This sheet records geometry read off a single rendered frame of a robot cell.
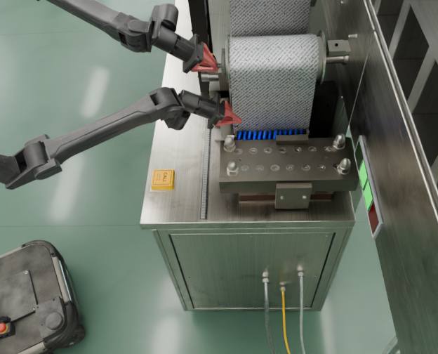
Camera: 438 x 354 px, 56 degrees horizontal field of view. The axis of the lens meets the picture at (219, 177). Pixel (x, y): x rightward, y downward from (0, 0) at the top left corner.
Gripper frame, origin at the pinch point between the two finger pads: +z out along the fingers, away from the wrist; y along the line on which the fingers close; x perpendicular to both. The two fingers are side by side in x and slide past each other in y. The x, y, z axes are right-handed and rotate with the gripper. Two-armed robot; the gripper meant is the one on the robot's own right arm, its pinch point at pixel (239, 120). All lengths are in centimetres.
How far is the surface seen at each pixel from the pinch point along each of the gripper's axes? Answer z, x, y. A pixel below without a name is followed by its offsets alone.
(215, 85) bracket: -9.1, 1.7, -9.4
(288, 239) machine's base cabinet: 27.6, -17.8, 25.7
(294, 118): 14.5, 8.6, 0.3
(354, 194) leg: 73, -29, -13
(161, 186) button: -14.4, -26.1, 13.4
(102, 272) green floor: -12, -131, 2
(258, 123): 5.9, 1.8, 0.3
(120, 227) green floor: -7, -128, -24
